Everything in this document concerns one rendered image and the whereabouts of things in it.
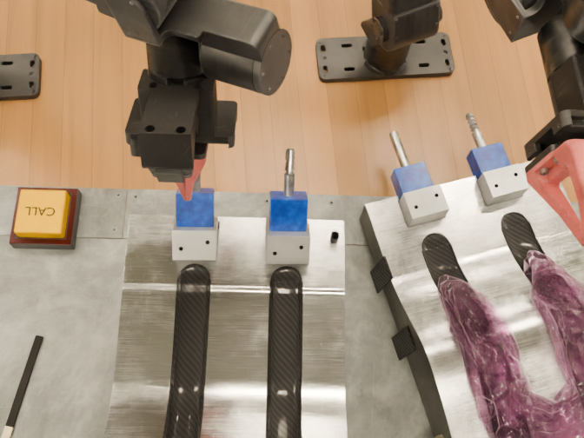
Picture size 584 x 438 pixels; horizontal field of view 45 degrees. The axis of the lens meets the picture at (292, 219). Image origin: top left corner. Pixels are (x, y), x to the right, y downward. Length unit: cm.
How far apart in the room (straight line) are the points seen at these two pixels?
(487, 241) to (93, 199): 52
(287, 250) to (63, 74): 46
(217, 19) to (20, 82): 54
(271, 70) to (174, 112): 9
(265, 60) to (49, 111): 53
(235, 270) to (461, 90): 45
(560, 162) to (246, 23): 27
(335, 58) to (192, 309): 44
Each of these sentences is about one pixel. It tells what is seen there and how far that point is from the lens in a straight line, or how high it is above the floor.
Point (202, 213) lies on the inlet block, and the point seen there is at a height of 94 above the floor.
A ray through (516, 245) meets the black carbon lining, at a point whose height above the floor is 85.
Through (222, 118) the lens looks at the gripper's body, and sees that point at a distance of 69.
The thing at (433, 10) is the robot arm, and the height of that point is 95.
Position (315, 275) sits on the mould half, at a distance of 83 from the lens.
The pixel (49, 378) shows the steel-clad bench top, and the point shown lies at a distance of 94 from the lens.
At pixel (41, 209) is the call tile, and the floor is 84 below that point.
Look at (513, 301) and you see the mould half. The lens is 88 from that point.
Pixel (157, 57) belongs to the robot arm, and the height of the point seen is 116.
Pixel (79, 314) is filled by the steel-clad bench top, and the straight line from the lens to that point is 94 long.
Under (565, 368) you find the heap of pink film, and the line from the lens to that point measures 87.
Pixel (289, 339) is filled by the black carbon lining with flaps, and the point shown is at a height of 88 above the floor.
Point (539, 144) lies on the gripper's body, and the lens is 63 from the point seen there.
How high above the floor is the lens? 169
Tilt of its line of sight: 70 degrees down
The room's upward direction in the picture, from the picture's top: 6 degrees clockwise
